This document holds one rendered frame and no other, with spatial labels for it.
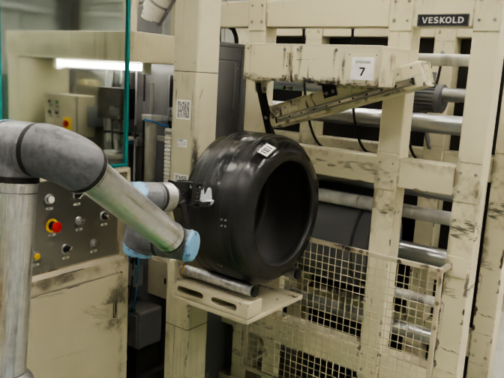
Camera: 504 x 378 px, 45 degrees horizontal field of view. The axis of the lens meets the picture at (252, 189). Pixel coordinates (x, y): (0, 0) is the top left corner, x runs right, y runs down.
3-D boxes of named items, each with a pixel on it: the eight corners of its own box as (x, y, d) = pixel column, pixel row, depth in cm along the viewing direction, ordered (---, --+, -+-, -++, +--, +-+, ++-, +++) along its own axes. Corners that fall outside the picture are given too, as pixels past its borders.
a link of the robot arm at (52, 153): (79, 116, 122) (208, 233, 180) (31, 112, 126) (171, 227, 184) (58, 168, 118) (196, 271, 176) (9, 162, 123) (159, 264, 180)
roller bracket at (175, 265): (168, 283, 235) (169, 258, 233) (232, 262, 267) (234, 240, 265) (175, 285, 233) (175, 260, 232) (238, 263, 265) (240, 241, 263)
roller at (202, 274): (182, 262, 236) (189, 265, 240) (178, 273, 235) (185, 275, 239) (254, 284, 216) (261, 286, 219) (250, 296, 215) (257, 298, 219)
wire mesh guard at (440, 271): (239, 367, 288) (247, 223, 275) (241, 365, 289) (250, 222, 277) (422, 442, 235) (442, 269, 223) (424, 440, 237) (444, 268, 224)
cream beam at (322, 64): (241, 79, 249) (243, 42, 247) (277, 81, 269) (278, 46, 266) (378, 88, 214) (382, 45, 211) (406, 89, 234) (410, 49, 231)
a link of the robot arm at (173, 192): (167, 214, 184) (145, 208, 189) (178, 214, 188) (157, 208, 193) (171, 184, 183) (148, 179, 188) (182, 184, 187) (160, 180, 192)
